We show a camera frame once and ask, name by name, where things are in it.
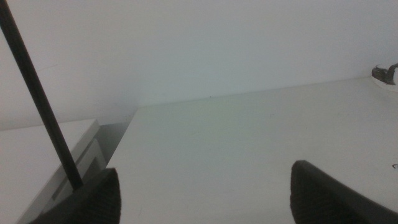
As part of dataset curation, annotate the white and black shoe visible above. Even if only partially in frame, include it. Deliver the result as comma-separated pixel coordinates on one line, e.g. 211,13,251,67
371,63,398,93

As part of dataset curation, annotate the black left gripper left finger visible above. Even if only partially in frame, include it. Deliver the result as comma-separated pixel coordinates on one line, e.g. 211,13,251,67
29,167,121,224

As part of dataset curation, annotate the white side shelf unit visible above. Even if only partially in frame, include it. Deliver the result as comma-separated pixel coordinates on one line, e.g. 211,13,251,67
0,118,108,224

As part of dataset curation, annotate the thin black cable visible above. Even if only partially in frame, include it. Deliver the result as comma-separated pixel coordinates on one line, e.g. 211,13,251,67
0,0,84,190

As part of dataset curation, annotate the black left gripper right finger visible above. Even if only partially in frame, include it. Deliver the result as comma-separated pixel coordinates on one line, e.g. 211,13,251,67
290,160,398,224

